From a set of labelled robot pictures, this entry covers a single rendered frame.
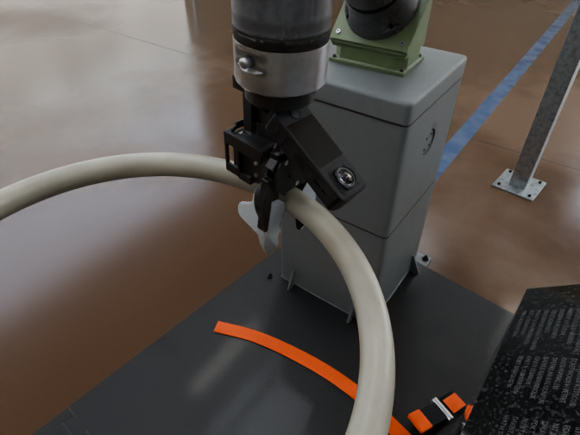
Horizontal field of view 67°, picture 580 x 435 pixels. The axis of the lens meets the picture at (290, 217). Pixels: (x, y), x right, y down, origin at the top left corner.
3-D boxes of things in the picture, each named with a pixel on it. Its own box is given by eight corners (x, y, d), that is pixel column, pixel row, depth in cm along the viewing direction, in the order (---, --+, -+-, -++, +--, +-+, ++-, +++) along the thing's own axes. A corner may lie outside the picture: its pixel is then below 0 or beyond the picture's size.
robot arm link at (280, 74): (349, 35, 41) (279, 65, 35) (343, 85, 44) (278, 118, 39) (279, 12, 45) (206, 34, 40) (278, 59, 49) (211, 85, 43)
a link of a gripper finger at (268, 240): (243, 234, 58) (254, 172, 53) (276, 256, 55) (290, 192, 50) (226, 242, 56) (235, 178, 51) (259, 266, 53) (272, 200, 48)
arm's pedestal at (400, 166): (261, 280, 173) (249, 67, 119) (329, 215, 204) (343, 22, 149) (375, 344, 150) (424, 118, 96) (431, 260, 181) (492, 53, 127)
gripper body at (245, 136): (269, 149, 56) (269, 57, 48) (321, 178, 52) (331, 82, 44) (224, 175, 52) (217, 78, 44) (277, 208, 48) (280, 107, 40)
